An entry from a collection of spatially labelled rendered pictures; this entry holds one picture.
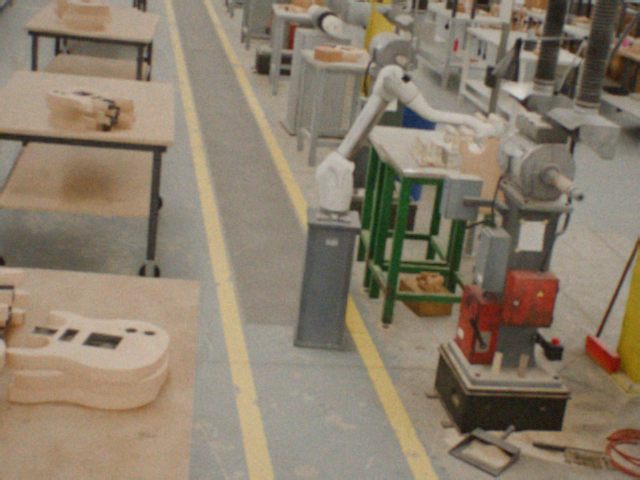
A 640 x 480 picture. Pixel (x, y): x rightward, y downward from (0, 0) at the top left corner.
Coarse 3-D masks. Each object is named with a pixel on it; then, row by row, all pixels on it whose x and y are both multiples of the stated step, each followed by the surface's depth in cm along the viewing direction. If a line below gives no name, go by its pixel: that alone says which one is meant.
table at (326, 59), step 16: (320, 48) 914; (320, 64) 903; (336, 64) 906; (352, 64) 914; (304, 80) 961; (320, 80) 911; (304, 96) 965; (320, 96) 916; (352, 96) 977; (304, 112) 970; (320, 112) 921; (352, 112) 980; (304, 128) 972; (320, 128) 980; (320, 144) 931; (336, 144) 934
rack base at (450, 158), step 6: (444, 144) 613; (450, 144) 614; (444, 150) 604; (450, 150) 599; (444, 156) 603; (450, 156) 596; (456, 156) 597; (444, 162) 602; (450, 162) 598; (456, 162) 598; (450, 168) 599; (456, 168) 599
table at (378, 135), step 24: (408, 144) 657; (384, 192) 634; (384, 216) 639; (432, 216) 713; (360, 240) 712; (384, 240) 644; (432, 240) 710; (456, 240) 648; (384, 264) 650; (408, 264) 655; (456, 264) 653; (456, 288) 658
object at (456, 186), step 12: (456, 180) 504; (468, 180) 505; (480, 180) 506; (444, 192) 512; (456, 192) 506; (468, 192) 507; (480, 192) 508; (444, 204) 511; (456, 204) 508; (444, 216) 510; (456, 216) 510; (468, 216) 511
